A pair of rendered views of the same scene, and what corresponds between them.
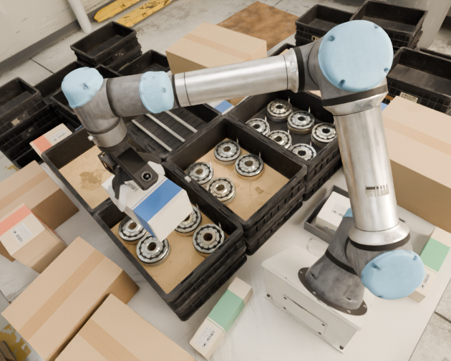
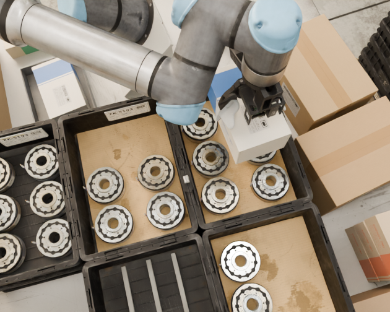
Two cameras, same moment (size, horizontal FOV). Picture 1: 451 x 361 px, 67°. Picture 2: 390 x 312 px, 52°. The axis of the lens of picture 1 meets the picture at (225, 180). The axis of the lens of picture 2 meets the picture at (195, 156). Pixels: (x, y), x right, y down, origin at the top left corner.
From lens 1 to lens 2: 98 cm
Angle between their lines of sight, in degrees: 55
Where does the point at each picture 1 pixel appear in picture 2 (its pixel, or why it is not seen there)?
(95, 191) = (303, 275)
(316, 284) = (143, 9)
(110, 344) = (324, 78)
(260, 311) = not seen: hidden behind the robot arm
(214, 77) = (114, 38)
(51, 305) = (375, 140)
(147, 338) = (291, 67)
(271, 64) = (46, 12)
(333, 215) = (72, 96)
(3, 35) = not seen: outside the picture
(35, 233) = (387, 215)
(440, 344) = not seen: hidden behind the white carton
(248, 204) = (138, 144)
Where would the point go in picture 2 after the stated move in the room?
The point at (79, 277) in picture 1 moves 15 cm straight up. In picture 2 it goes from (342, 153) to (363, 134)
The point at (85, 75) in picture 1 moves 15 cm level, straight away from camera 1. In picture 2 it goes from (268, 9) to (275, 108)
